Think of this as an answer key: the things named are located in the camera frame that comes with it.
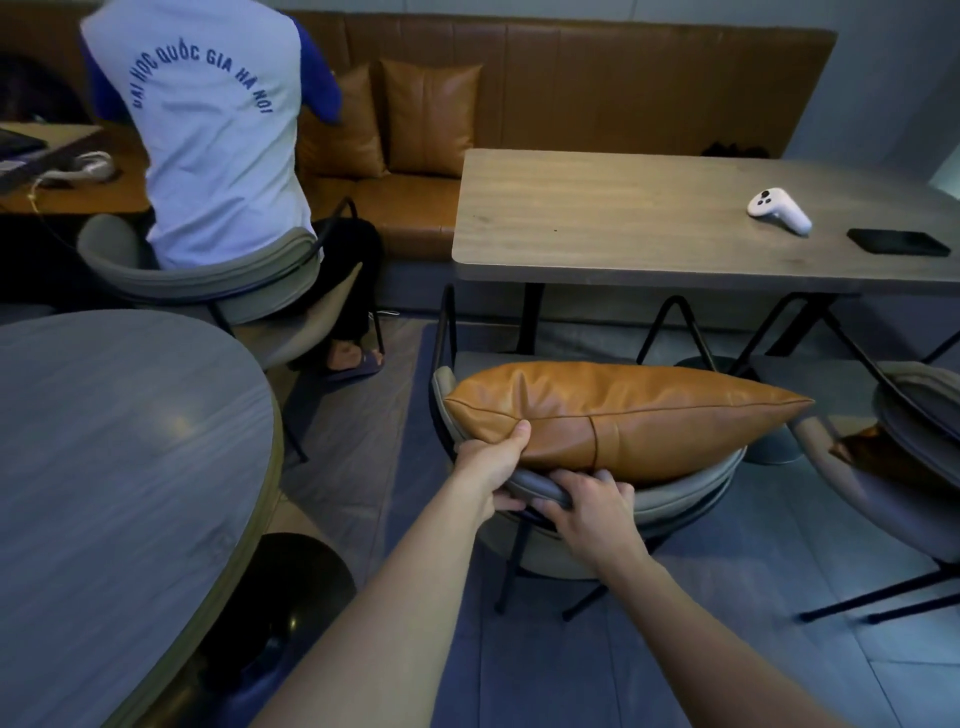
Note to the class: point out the grey upholstered chair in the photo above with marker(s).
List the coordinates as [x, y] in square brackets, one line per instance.
[225, 289]
[675, 499]
[885, 510]

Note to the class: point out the person's left thumb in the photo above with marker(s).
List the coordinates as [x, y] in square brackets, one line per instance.
[507, 442]

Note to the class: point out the small black object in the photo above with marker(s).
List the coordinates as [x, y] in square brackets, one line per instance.
[735, 150]

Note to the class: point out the person's right hand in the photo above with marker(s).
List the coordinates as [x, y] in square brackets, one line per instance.
[600, 525]

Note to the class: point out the brown leather bench sofa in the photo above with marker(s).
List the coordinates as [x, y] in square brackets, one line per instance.
[637, 90]

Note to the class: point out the white headset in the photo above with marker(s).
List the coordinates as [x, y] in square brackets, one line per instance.
[86, 169]

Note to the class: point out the black round table pedestal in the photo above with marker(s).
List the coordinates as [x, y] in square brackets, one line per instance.
[292, 600]

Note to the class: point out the black backpack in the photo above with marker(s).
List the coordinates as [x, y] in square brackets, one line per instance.
[37, 90]

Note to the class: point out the black table leg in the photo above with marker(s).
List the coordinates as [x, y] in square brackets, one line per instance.
[530, 322]

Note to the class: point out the person's right forearm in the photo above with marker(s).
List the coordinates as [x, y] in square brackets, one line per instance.
[697, 652]

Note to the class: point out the person's right thumb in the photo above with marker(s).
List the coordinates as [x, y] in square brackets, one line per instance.
[551, 514]

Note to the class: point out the brown leather cushion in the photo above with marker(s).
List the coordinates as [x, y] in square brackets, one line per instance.
[341, 127]
[431, 120]
[637, 416]
[877, 454]

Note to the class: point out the person's left hand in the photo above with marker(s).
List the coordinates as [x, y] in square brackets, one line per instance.
[480, 465]

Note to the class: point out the person's left forearm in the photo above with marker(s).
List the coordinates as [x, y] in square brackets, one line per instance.
[375, 615]

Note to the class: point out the black smartphone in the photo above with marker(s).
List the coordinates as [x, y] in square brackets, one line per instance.
[898, 242]

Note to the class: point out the black laptop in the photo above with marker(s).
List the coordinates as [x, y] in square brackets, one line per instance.
[19, 146]

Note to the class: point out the white handheld controller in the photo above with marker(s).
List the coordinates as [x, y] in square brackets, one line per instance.
[776, 208]

